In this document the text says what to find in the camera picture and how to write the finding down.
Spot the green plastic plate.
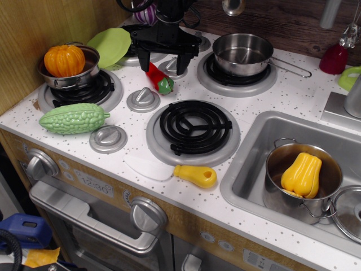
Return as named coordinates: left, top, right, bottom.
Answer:
left=87, top=28, right=131, bottom=68

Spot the steel frying pan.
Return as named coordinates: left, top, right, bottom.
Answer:
left=213, top=33, right=312, bottom=78

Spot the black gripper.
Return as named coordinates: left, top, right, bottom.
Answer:
left=131, top=21, right=201, bottom=75

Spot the silver oven door handle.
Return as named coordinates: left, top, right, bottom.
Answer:
left=29, top=181, right=158, bottom=256

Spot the blue device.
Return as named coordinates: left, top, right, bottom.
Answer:
left=1, top=213, right=52, bottom=249

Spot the silver stove knob front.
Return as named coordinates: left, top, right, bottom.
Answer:
left=89, top=125, right=127, bottom=154

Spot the silver oven dial right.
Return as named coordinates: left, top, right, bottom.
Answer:
left=130, top=196, right=168, bottom=233

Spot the purple toy onion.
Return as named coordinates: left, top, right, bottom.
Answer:
left=134, top=1, right=157, bottom=26

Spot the orange toy pumpkin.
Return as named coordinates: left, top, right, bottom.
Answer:
left=43, top=45, right=85, bottom=78

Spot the silver stove knob rear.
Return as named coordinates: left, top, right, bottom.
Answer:
left=158, top=57, right=188, bottom=80

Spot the hanging steel ladle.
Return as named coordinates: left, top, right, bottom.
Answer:
left=222, top=0, right=246, bottom=16

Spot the red toy cup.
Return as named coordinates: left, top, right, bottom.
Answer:
left=319, top=44, right=348, bottom=75

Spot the black cable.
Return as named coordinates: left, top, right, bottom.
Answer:
left=0, top=228, right=23, bottom=271

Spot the silver toy faucet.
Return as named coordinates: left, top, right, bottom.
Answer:
left=320, top=73, right=361, bottom=130

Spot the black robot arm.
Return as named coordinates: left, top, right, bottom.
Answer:
left=131, top=1, right=201, bottom=75

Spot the left black coil burner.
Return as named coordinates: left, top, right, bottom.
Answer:
left=38, top=69, right=124, bottom=113

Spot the yellow handled toy knife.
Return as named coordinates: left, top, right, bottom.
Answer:
left=124, top=155, right=217, bottom=189

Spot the hanging clear utensil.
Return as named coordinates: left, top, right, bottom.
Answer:
left=339, top=1, right=360, bottom=49

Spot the silver oven dial left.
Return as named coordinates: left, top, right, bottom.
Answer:
left=27, top=148, right=60, bottom=181

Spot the yellow toy bell pepper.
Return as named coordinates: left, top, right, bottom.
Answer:
left=281, top=152, right=322, bottom=199

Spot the black coil burner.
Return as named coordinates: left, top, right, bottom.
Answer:
left=38, top=69, right=124, bottom=113
left=146, top=100, right=240, bottom=167

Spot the silver toy sink basin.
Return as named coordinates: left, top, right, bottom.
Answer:
left=221, top=111, right=360, bottom=256

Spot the yellow cloth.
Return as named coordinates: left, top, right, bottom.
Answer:
left=24, top=247, right=60, bottom=268

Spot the red toy pepper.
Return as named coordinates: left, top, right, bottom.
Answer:
left=146, top=62, right=174, bottom=95

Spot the silver stove knob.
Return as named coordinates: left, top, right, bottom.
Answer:
left=89, top=125, right=127, bottom=154
left=126, top=87, right=160, bottom=113
left=158, top=57, right=188, bottom=80
left=192, top=31, right=211, bottom=53

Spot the steel pot lid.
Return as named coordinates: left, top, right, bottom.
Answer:
left=331, top=185, right=360, bottom=243

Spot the silver oven dial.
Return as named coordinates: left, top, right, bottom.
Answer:
left=130, top=196, right=168, bottom=233
left=27, top=148, right=60, bottom=181

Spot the front black coil burner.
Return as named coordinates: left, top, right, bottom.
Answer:
left=146, top=100, right=240, bottom=167

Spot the green toy bitter gourd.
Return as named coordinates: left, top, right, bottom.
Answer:
left=39, top=103, right=110, bottom=134

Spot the right rear coil burner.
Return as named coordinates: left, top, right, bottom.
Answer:
left=197, top=53, right=278, bottom=98

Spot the silver stove knob far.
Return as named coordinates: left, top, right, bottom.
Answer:
left=192, top=31, right=211, bottom=53

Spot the steel pot in sink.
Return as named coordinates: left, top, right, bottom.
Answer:
left=263, top=138, right=343, bottom=224

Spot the steel pot on left burner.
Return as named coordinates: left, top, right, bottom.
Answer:
left=37, top=43, right=100, bottom=90

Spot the silver stove knob centre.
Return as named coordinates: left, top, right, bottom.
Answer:
left=126, top=87, right=160, bottom=113

